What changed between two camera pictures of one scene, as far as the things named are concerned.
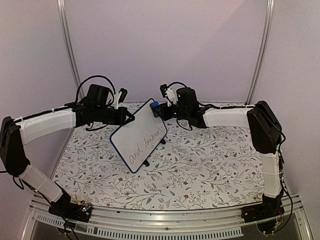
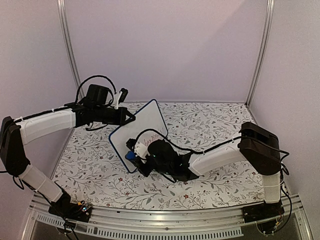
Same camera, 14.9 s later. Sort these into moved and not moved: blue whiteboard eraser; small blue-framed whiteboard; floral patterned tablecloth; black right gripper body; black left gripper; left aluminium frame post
Moved: blue whiteboard eraser; black right gripper body
Not moved: floral patterned tablecloth; left aluminium frame post; small blue-framed whiteboard; black left gripper
